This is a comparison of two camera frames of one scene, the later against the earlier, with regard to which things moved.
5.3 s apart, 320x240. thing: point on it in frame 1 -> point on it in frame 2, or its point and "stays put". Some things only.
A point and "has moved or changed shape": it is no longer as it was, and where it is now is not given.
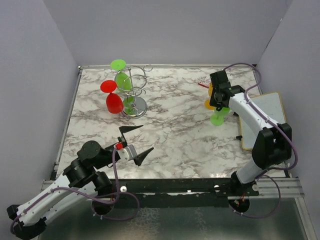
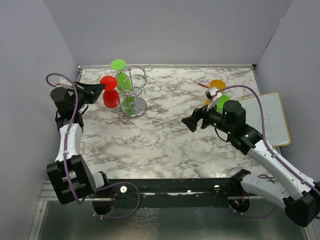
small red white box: [204, 84] stays put
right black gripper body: [213, 101] -> [211, 117]
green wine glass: [123, 82] stays put
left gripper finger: [124, 129] -> [91, 98]
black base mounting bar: [181, 192] stays put
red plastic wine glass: [114, 103] has moved or changed shape
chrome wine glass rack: [131, 80] stays put
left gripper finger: [139, 158] -> [90, 87]
